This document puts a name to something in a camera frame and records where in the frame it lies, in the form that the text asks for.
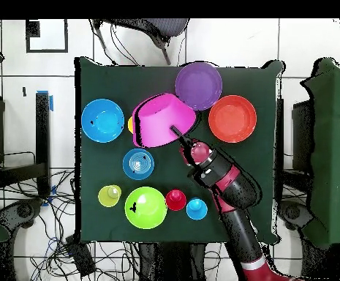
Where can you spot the pink plastic bowl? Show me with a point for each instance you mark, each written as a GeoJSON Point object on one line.
{"type": "Point", "coordinates": [161, 120]}

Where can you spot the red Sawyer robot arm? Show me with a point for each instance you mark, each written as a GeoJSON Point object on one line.
{"type": "Point", "coordinates": [239, 219]}

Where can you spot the orange plastic bowl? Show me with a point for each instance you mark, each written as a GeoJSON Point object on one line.
{"type": "Point", "coordinates": [232, 118]}

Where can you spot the yellow plastic cup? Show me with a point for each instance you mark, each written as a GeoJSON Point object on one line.
{"type": "Point", "coordinates": [130, 125]}

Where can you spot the small dark blue bowl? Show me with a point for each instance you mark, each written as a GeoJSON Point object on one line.
{"type": "Point", "coordinates": [138, 164]}

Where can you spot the purple plastic bowl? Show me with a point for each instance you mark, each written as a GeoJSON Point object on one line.
{"type": "Point", "coordinates": [199, 85]}

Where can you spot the red plastic cup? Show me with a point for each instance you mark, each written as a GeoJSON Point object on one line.
{"type": "Point", "coordinates": [175, 200]}

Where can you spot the blue plastic cup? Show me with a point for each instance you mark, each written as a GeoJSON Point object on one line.
{"type": "Point", "coordinates": [196, 209]}

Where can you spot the large light blue bowl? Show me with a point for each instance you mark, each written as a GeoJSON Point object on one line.
{"type": "Point", "coordinates": [102, 120]}

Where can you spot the green plastic bowl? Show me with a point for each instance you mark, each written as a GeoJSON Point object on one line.
{"type": "Point", "coordinates": [149, 213]}

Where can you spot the dark green table cloth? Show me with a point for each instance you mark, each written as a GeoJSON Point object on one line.
{"type": "Point", "coordinates": [114, 82]}

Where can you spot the translucent yellow-green plastic cup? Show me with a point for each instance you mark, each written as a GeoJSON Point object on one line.
{"type": "Point", "coordinates": [106, 199]}

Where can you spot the grey office chair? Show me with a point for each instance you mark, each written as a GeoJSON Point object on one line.
{"type": "Point", "coordinates": [169, 27]}

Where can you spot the black floor device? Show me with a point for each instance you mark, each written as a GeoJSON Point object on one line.
{"type": "Point", "coordinates": [20, 212]}
{"type": "Point", "coordinates": [294, 213]}

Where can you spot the black power strip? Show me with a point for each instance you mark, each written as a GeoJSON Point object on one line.
{"type": "Point", "coordinates": [80, 257]}

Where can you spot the black metal frame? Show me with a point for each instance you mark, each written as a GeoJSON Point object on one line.
{"type": "Point", "coordinates": [302, 131]}
{"type": "Point", "coordinates": [42, 131]}

